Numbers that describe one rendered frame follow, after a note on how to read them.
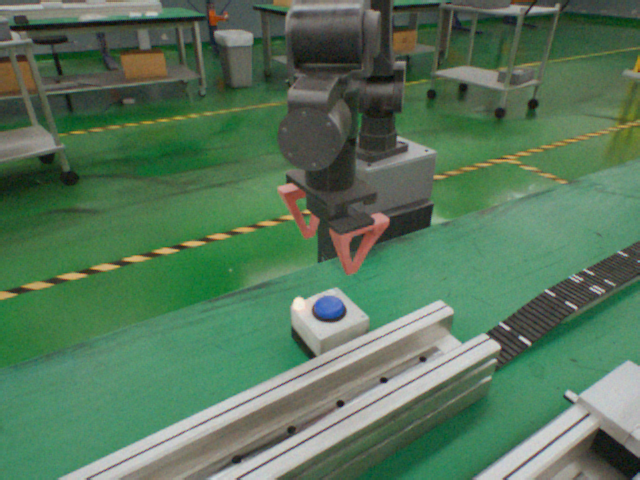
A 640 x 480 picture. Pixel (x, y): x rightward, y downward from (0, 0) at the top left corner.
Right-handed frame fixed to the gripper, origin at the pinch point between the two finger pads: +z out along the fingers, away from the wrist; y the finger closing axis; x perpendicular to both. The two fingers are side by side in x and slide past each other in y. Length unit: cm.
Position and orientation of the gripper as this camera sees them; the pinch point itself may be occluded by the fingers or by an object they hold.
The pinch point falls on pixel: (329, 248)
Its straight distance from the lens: 56.0
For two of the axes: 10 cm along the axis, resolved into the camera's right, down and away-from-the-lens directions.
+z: 0.0, 8.5, 5.2
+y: 5.3, 4.4, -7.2
